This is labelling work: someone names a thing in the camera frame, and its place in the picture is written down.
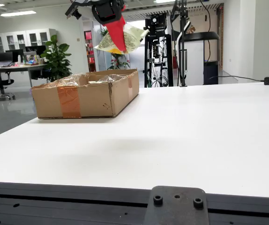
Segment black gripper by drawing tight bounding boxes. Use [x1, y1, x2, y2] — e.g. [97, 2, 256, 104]
[91, 0, 128, 54]

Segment yellow-green printed snack packet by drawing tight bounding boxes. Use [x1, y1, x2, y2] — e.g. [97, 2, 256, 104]
[94, 24, 150, 55]

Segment brown cardboard box bin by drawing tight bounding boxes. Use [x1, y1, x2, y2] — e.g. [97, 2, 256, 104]
[31, 68, 140, 120]

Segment red flowering potted plant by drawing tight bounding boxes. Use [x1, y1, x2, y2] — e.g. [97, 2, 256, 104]
[107, 52, 131, 70]

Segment red bookshelf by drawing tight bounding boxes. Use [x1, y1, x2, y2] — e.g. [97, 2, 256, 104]
[83, 30, 96, 72]

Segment black equipment rack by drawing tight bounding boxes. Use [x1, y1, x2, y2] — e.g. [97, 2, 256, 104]
[143, 13, 174, 88]

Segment large green potted plant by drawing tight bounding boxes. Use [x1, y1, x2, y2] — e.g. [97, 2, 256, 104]
[40, 34, 73, 83]

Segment black pole stand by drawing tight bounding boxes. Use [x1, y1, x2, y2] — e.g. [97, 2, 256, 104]
[171, 0, 189, 88]

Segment white glass-door cabinets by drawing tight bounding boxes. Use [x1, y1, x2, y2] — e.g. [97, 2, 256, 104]
[0, 28, 57, 55]

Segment grey office desk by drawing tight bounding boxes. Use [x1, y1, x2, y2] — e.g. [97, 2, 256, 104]
[0, 62, 49, 89]

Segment black computer monitor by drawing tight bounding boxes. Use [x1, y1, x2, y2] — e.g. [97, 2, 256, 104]
[0, 49, 24, 63]

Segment black hex bolt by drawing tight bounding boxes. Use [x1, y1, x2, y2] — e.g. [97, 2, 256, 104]
[193, 197, 204, 210]
[153, 195, 164, 207]

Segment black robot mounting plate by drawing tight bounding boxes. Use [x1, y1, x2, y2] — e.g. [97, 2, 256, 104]
[143, 185, 210, 225]

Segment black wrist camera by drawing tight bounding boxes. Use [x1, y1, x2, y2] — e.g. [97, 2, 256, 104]
[65, 1, 82, 20]

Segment black hanging cable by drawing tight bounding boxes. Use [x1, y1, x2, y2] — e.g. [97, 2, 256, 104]
[199, 0, 212, 62]

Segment black adapter cable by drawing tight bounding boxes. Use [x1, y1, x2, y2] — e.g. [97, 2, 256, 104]
[209, 75, 265, 83]

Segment black aluminium table rail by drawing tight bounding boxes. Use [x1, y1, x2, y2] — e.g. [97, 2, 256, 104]
[0, 180, 269, 225]

